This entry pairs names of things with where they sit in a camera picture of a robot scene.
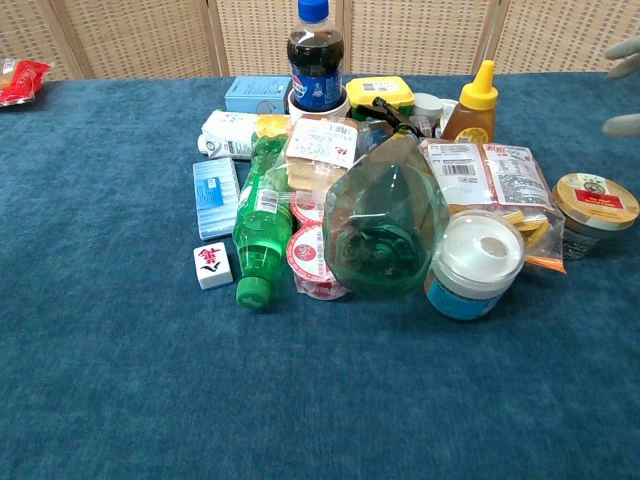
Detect grey round can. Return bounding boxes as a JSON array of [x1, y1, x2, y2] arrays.
[[412, 92, 445, 136]]

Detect blue tissue pack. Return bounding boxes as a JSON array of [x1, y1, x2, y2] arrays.
[[192, 156, 241, 241]]

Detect light blue carton box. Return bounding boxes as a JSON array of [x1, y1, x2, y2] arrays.
[[224, 75, 293, 114]]

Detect white mahjong tile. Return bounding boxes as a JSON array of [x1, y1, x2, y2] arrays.
[[192, 241, 235, 291]]

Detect cola bottle with blue cap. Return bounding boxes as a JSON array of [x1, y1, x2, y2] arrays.
[[286, 0, 346, 112]]

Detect red and white jelly cup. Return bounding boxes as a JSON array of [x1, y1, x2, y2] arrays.
[[289, 189, 327, 225], [285, 222, 350, 302]]

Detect packaged crackers with white label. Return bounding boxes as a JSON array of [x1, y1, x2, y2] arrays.
[[283, 116, 360, 192]]

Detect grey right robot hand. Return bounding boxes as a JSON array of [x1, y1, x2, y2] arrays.
[[601, 34, 640, 138]]

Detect blue tablecloth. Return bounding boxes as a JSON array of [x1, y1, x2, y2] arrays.
[[0, 72, 640, 480]]

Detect white milk carton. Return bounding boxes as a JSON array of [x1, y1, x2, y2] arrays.
[[196, 109, 263, 161]]

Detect yellow lidded box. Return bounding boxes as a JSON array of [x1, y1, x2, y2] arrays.
[[346, 75, 416, 121]]

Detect large clear green spray bottle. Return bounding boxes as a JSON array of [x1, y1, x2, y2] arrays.
[[322, 96, 450, 300]]

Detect white lidded jar blue label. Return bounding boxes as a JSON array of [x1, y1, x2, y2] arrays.
[[424, 209, 526, 322]]

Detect honey bottle with yellow cap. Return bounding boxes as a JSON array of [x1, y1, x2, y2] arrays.
[[440, 59, 498, 145]]

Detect green plastic soda bottle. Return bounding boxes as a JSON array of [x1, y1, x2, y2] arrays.
[[232, 130, 294, 310]]

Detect gold lidded glass jar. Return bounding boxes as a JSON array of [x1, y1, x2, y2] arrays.
[[551, 172, 640, 261]]

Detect clear bag of yellow snacks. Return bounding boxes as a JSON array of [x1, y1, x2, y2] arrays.
[[418, 138, 568, 274]]

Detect woven rattan folding screen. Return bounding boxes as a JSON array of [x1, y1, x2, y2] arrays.
[[0, 0, 640, 81]]

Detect red snack packet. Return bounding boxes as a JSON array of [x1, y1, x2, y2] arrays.
[[0, 57, 53, 107]]

